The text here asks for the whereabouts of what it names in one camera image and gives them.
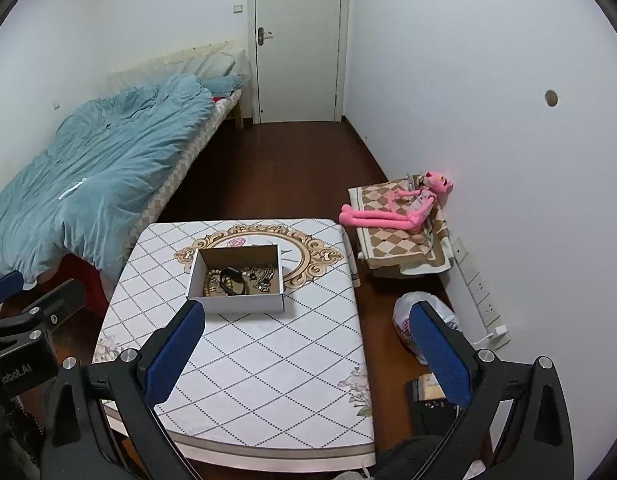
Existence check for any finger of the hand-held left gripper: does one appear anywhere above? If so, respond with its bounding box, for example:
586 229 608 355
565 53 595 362
0 270 25 307
0 279 86 347

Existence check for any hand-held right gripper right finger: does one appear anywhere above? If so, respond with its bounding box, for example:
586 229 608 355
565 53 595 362
409 300 575 480

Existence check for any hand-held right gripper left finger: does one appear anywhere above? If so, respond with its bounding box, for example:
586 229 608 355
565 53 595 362
41 301 209 480

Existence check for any wooden bead bracelet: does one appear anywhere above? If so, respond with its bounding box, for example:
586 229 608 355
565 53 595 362
203 269 239 297

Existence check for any white cardboard box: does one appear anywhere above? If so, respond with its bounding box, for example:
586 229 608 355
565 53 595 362
187 244 285 315

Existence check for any black smart band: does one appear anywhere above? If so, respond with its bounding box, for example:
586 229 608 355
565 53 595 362
219 266 250 296

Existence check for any silver chain bracelet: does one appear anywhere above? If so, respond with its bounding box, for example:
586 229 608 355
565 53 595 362
248 265 276 292

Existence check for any small beige box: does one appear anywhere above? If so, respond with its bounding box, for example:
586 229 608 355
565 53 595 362
419 372 446 401

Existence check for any white plastic bag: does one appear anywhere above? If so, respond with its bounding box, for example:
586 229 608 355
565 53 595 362
393 294 459 366

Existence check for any black stand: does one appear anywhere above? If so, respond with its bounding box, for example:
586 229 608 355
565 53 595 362
405 379 464 441

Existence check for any white diamond-patterned tablecloth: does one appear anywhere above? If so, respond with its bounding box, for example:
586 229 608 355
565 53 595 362
92 218 378 473

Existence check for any dark fleece garment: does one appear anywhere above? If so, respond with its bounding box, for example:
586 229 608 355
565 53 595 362
378 435 489 480

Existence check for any brown checkered folded blanket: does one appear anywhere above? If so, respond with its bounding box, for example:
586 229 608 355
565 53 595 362
348 174 454 278

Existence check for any pink plush toy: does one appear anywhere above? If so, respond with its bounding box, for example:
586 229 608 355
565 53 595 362
338 171 454 233

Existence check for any blue duvet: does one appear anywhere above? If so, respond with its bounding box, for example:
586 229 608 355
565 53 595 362
0 72 214 286

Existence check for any bed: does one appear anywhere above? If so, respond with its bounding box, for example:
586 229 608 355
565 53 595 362
0 42 246 318

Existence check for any teal pillow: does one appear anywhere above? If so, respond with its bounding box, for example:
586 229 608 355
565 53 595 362
206 74 244 96

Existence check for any white patterned pillow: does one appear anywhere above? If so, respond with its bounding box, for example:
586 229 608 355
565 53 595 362
181 52 239 78

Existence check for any white door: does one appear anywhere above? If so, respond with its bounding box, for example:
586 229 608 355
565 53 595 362
251 0 350 125

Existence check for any white wall socket strip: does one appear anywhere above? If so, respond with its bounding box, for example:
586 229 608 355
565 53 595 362
451 237 511 350

